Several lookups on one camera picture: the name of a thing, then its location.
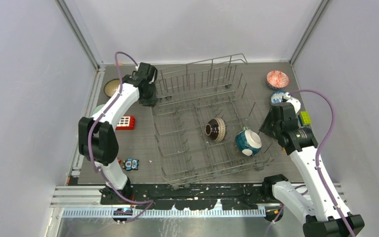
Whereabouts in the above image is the grey wire dish rack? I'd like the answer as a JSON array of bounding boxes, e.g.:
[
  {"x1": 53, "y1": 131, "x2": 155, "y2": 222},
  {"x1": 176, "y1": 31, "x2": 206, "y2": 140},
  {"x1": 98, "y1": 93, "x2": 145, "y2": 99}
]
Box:
[{"x1": 152, "y1": 53, "x2": 281, "y2": 187}]

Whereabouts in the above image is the blue floral white bowl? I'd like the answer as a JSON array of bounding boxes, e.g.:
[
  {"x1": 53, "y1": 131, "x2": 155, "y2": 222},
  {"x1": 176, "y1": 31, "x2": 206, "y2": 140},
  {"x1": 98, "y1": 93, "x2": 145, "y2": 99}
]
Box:
[{"x1": 270, "y1": 90, "x2": 286, "y2": 105}]

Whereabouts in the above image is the blue owl puzzle piece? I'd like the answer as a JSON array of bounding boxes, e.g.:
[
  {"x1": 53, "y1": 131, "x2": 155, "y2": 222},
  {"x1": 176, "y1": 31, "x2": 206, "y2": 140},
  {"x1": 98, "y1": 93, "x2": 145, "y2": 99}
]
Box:
[{"x1": 122, "y1": 158, "x2": 139, "y2": 171}]

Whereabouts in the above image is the celadon green bowl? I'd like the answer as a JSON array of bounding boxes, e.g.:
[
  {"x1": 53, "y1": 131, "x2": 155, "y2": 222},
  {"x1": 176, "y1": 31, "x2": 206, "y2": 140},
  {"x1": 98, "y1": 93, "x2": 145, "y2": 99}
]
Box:
[{"x1": 91, "y1": 104, "x2": 105, "y2": 115}]

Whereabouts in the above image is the dark teal bowl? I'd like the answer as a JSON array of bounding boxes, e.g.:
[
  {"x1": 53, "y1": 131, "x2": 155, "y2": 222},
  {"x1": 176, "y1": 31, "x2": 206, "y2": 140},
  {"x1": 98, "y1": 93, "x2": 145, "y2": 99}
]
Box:
[{"x1": 104, "y1": 79, "x2": 120, "y2": 98}]

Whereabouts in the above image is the teal white bowl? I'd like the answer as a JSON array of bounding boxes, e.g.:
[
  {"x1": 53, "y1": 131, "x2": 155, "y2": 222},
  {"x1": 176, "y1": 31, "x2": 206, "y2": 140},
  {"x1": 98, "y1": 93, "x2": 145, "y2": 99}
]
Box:
[{"x1": 234, "y1": 129, "x2": 262, "y2": 157}]

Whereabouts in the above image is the red window toy block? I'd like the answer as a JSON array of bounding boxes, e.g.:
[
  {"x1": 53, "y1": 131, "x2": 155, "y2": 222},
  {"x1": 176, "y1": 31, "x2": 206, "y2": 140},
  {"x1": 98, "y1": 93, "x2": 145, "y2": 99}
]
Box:
[{"x1": 115, "y1": 116, "x2": 136, "y2": 130}]

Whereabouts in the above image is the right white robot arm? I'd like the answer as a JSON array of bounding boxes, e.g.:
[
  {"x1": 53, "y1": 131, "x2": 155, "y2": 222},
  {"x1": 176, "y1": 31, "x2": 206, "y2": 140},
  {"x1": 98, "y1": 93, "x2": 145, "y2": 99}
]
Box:
[{"x1": 260, "y1": 102, "x2": 365, "y2": 237}]

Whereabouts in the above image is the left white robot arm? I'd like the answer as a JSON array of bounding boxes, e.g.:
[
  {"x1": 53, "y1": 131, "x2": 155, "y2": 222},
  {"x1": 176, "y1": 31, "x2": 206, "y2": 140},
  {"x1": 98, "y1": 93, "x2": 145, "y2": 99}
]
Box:
[{"x1": 78, "y1": 63, "x2": 158, "y2": 204}]

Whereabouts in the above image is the toy block car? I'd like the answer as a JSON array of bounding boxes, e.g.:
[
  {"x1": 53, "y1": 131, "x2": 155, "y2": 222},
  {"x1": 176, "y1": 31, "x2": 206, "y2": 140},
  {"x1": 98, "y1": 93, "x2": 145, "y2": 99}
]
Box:
[{"x1": 298, "y1": 111, "x2": 312, "y2": 127}]

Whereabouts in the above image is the brown striped bowl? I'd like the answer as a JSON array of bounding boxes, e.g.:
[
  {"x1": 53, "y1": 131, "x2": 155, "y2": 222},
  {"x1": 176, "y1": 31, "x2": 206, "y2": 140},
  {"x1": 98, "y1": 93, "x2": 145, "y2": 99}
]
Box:
[{"x1": 205, "y1": 118, "x2": 227, "y2": 142}]

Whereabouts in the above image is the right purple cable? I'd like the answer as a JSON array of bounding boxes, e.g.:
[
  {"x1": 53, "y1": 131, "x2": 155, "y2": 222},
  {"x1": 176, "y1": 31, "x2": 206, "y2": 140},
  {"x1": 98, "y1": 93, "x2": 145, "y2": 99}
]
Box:
[{"x1": 265, "y1": 89, "x2": 357, "y2": 237}]

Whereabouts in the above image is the red blue zigzag bowl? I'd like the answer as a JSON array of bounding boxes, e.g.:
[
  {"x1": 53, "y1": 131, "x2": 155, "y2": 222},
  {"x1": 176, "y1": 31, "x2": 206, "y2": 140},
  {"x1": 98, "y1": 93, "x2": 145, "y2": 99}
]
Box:
[{"x1": 266, "y1": 70, "x2": 290, "y2": 90}]

